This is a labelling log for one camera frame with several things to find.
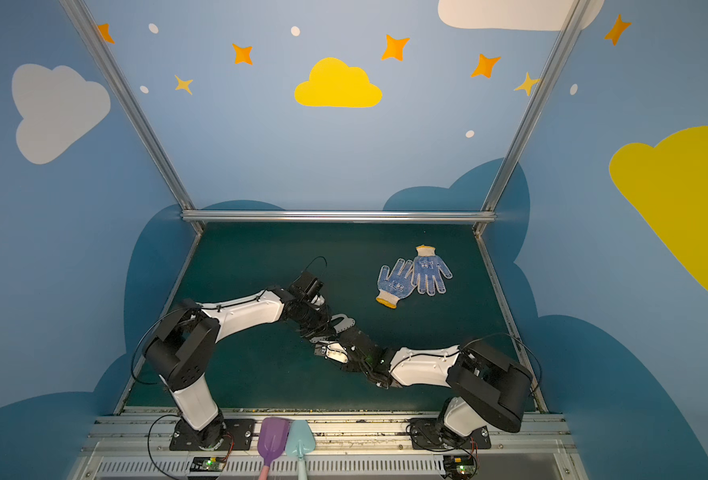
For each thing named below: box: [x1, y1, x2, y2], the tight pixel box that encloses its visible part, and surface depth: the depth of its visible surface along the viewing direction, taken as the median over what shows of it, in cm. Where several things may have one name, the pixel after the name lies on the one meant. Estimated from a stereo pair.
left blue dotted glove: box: [376, 258, 417, 309], surface depth 106 cm
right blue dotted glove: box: [411, 245, 453, 296], surface depth 110 cm
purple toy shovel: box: [257, 417, 290, 480], surface depth 75 cm
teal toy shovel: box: [286, 419, 317, 480], surface depth 75 cm
